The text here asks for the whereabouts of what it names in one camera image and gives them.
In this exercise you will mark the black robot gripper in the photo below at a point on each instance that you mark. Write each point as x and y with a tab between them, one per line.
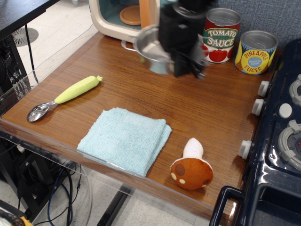
180	28

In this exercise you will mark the small stainless steel pot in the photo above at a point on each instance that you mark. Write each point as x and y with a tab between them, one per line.
151	53

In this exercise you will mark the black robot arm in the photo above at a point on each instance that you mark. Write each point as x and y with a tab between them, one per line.
181	25

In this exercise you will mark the white stove knob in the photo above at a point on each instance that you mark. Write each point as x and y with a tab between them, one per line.
244	149
257	107
264	85

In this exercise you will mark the dark blue toy stove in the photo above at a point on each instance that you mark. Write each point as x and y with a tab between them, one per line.
271	193

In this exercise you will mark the tomato sauce can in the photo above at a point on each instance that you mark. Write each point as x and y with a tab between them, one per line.
219	34

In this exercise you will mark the pineapple slices can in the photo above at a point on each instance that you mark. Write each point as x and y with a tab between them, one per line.
255	53

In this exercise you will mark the teal toy microwave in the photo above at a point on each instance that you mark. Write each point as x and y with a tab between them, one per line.
122	18

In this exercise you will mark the light blue folded cloth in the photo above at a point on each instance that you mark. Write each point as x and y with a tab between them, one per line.
125	140

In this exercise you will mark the plush brown mushroom toy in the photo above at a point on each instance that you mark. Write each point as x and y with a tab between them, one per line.
191	172

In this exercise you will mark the spoon with green handle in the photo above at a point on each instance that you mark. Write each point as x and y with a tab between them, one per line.
70	93

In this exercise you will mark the black desk frame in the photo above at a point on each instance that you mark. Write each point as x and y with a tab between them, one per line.
31	176

